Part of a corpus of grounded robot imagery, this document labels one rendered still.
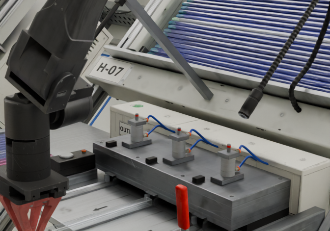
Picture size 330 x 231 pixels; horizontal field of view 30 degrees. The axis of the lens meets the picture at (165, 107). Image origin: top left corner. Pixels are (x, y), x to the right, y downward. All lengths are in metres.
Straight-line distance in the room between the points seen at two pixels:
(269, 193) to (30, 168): 0.36
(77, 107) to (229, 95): 0.43
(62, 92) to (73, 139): 0.58
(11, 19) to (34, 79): 1.44
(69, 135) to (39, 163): 0.55
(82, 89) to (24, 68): 0.11
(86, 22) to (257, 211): 0.39
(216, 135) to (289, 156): 0.15
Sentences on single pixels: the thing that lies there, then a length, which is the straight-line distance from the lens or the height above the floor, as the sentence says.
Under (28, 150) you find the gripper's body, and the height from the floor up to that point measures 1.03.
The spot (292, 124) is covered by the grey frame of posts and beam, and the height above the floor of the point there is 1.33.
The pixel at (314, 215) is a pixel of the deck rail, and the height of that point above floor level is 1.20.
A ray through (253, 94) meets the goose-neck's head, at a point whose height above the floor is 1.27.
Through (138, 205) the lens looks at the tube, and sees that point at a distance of 0.97.
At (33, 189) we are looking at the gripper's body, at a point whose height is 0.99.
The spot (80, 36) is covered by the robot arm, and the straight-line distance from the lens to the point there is 0.74.
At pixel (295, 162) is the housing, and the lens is 0.99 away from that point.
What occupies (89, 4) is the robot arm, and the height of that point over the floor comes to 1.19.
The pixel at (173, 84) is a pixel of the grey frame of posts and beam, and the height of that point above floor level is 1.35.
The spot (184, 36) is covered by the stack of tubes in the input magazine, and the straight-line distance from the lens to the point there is 1.33.
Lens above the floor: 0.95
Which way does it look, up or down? 16 degrees up
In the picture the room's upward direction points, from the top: 34 degrees clockwise
